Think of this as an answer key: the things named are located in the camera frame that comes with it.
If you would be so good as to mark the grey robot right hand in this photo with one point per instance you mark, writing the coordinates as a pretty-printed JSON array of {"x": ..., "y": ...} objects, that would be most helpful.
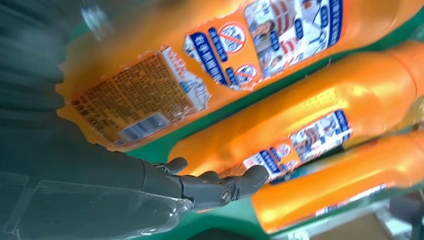
[{"x": 82, "y": 172}]

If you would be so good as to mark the dark tablet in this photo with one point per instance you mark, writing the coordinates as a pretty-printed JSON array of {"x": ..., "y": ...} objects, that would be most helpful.
[{"x": 407, "y": 210}]

